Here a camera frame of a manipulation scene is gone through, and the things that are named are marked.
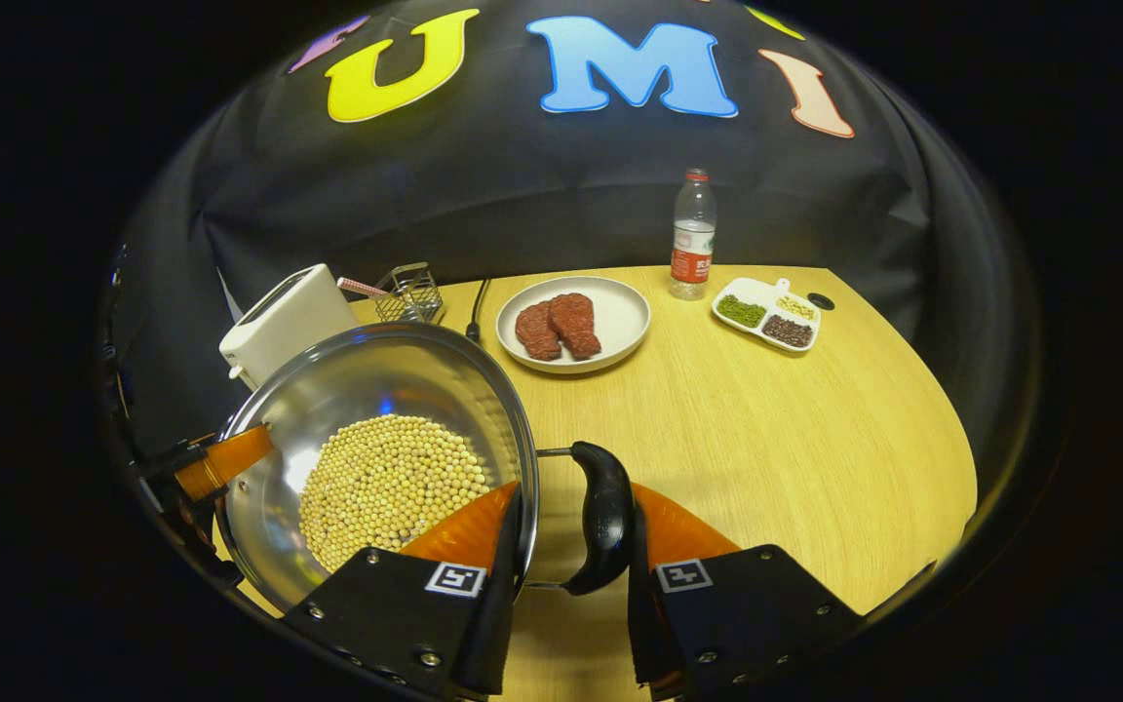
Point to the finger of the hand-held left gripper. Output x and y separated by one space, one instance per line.
225 460

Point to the pile of soybeans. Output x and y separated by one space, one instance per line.
386 483

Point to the pink striped straw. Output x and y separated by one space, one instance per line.
359 286

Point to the white divided bean dish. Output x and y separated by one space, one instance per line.
764 314

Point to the red meat piece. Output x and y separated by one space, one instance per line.
534 333
576 324

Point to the stainless steel pot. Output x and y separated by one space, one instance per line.
376 375

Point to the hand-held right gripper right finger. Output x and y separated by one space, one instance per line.
644 624

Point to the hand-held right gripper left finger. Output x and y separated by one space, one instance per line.
498 604

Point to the round white plate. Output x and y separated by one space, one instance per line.
620 317

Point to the black backdrop cloth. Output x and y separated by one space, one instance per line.
542 195

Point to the white toaster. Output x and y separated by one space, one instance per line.
289 322

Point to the clear plastic water bottle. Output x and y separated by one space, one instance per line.
692 253

